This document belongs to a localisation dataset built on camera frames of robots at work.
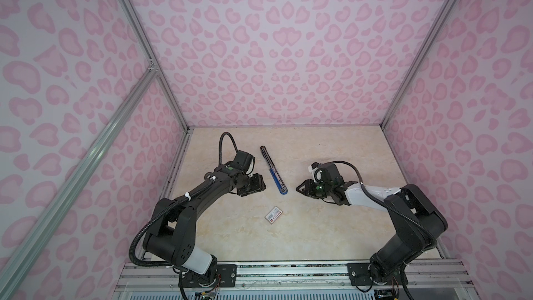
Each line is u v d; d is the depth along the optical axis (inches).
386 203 19.4
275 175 38.5
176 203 18.4
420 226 17.0
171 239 17.0
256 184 30.8
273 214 34.2
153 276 29.4
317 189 31.5
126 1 29.0
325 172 29.4
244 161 28.1
